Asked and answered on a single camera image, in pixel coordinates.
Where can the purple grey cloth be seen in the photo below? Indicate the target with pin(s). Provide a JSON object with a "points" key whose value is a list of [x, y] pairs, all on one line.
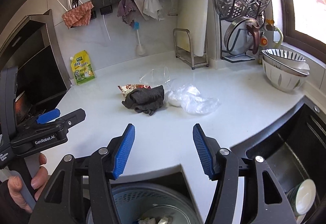
{"points": [[126, 10]]}

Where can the white plastic bag scrap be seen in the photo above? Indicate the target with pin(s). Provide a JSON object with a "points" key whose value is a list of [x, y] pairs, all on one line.
{"points": [[165, 220]]}

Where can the black sink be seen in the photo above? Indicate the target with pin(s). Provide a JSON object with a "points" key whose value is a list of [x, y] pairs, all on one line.
{"points": [[287, 142]]}

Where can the glass pot lid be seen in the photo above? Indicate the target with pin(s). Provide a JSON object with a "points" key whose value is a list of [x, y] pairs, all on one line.
{"points": [[239, 40]]}

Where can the dark grey cloth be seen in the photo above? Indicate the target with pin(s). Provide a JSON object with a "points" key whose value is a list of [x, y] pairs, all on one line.
{"points": [[145, 101]]}

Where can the clear plastic bag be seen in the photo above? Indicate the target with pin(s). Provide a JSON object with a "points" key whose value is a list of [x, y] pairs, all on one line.
{"points": [[191, 101]]}

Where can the white bottle brush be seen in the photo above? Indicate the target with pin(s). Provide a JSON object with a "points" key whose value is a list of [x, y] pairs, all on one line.
{"points": [[139, 48]]}

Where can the rusty wok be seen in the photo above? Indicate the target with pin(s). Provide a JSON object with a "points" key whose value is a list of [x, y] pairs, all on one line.
{"points": [[21, 106]]}

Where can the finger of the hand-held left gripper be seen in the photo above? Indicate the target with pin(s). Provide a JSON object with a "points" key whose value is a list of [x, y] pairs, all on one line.
{"points": [[72, 118], [48, 115]]}

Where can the black range hood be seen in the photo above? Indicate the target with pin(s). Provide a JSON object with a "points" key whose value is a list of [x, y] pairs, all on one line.
{"points": [[38, 73]]}

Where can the clear plastic cup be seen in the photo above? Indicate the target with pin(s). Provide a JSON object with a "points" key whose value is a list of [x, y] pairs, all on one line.
{"points": [[155, 76]]}

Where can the white green-rimmed bowl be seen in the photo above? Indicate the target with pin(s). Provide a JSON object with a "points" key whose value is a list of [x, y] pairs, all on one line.
{"points": [[304, 196]]}

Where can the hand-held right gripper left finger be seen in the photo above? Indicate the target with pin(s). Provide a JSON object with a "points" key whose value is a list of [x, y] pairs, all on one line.
{"points": [[124, 151]]}

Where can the pink dishcloth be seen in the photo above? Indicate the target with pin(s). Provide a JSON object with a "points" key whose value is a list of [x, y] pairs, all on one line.
{"points": [[77, 16]]}

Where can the white peeler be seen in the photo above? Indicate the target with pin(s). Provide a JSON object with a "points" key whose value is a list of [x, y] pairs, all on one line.
{"points": [[173, 8]]}

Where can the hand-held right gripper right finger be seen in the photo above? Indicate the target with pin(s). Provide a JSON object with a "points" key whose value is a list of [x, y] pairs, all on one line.
{"points": [[203, 152]]}

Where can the white bowl with striped rim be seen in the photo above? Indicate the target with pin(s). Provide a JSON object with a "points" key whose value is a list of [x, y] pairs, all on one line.
{"points": [[285, 59]]}

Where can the white paper towel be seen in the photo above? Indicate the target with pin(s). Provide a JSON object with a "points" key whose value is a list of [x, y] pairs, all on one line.
{"points": [[147, 221]]}

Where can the white bowl with leaf pattern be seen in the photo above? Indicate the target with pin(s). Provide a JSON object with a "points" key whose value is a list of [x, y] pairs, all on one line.
{"points": [[280, 80]]}

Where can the grey perforated waste bin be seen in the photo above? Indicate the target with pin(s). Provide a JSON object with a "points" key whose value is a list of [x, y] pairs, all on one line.
{"points": [[122, 203]]}

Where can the white hanging cloth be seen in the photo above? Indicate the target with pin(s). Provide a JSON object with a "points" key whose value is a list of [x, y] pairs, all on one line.
{"points": [[152, 6]]}

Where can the steel cutting board rack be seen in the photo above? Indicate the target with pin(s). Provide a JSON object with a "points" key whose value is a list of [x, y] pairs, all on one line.
{"points": [[192, 59]]}

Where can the white cutting board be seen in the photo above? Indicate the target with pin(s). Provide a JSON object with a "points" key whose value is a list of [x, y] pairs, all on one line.
{"points": [[192, 10]]}

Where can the person's left hand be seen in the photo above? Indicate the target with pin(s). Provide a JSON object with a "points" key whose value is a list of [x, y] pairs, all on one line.
{"points": [[38, 170]]}

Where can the yellow seasoning pouch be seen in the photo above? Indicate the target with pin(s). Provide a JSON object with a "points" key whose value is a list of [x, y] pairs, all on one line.
{"points": [[82, 68]]}

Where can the red white snack wrapper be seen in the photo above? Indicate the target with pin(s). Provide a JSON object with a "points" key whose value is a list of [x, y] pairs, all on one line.
{"points": [[127, 90]]}

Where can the black pot lid rack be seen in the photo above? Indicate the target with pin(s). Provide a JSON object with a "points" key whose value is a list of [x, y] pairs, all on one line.
{"points": [[238, 58]]}

